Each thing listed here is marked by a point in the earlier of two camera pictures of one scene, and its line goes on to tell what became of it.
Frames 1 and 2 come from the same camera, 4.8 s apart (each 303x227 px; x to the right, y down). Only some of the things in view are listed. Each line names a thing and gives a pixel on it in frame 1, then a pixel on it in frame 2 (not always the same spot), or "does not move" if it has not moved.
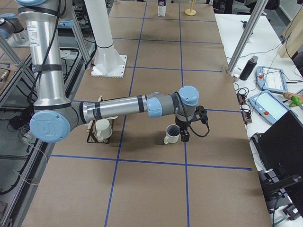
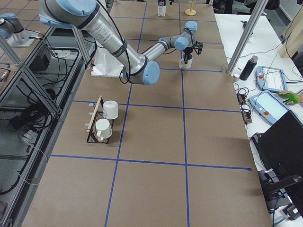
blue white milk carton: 161,8 does not move
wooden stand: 191,12 does not move
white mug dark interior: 173,132 to 182,62
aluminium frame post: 260,7 does not move
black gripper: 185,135 to 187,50
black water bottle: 249,68 does not move
